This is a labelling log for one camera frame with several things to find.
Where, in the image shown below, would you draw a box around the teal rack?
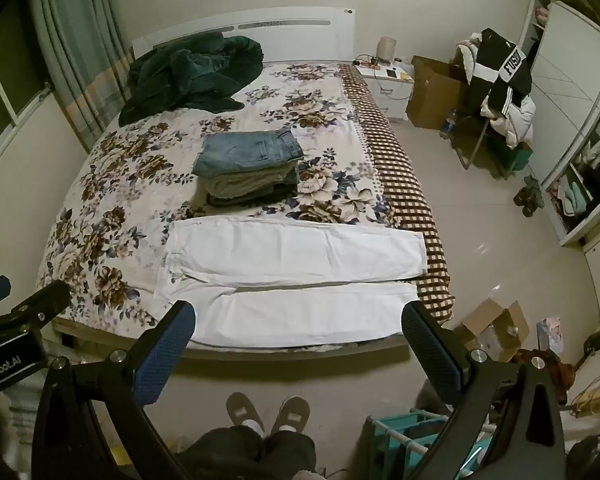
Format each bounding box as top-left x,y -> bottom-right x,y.
365,407 -> 496,480

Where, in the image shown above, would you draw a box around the person's slipper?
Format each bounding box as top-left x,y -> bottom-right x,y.
270,396 -> 311,434
226,392 -> 266,437

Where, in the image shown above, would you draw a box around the chair with metal legs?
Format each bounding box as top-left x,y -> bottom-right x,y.
449,110 -> 533,179

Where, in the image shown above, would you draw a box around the brown checked bed sheet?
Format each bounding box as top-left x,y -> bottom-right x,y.
339,62 -> 456,323

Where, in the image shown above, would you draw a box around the floral fleece blanket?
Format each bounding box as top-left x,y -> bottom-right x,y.
35,60 -> 397,331

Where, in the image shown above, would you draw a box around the window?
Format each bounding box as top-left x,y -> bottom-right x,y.
0,25 -> 57,162

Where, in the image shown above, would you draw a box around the large brown cardboard box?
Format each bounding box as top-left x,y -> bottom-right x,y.
406,55 -> 470,131

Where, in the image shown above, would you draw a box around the brown bag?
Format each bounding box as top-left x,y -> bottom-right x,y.
514,347 -> 577,406

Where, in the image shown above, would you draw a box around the person's dark trousers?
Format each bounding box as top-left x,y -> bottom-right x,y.
175,425 -> 317,480

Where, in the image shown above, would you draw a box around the small open cardboard box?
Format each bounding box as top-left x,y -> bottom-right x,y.
452,299 -> 531,364

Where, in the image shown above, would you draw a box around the pile of clothes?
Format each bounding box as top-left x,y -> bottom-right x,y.
455,34 -> 537,149

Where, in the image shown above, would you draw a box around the grey-green curtain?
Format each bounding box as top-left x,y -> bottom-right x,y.
26,0 -> 136,141

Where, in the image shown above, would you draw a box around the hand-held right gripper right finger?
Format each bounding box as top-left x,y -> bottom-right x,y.
401,301 -> 568,480

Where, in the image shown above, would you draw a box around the folded blue jeans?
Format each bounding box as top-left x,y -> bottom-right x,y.
192,130 -> 305,177

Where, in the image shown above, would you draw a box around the folded dark pants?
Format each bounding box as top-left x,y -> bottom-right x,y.
205,185 -> 299,209

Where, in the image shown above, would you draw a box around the beige table lamp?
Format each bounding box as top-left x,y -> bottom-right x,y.
377,36 -> 399,64

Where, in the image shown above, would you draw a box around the person's right slipper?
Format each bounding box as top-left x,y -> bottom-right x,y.
270,396 -> 311,434

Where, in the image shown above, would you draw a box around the white towel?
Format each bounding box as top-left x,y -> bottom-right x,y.
157,216 -> 428,348

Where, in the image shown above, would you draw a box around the folded beige pants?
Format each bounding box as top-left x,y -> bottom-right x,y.
202,160 -> 301,198

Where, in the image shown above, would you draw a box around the plastic water bottle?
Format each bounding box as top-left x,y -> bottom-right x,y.
439,108 -> 459,140

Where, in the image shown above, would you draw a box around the person's left slipper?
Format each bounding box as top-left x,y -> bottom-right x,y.
226,392 -> 266,437

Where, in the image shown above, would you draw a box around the white wardrobe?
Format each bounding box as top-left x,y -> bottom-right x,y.
517,0 -> 600,247

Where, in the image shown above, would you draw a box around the white nightstand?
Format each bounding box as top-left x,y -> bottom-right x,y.
354,57 -> 415,122

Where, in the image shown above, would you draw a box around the bed with floral sheet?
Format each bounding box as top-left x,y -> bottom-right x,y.
52,6 -> 417,361

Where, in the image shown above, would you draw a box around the black and white jacket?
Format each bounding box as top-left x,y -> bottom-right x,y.
467,28 -> 534,121

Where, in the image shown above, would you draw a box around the green stool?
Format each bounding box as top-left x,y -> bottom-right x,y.
500,142 -> 534,174

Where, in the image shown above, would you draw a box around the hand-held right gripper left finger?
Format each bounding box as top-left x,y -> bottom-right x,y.
30,300 -> 197,480

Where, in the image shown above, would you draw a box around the dark green blanket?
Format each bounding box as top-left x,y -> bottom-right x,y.
118,32 -> 264,127

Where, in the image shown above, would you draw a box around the pair of dark shoes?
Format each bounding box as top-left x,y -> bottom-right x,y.
512,175 -> 546,218

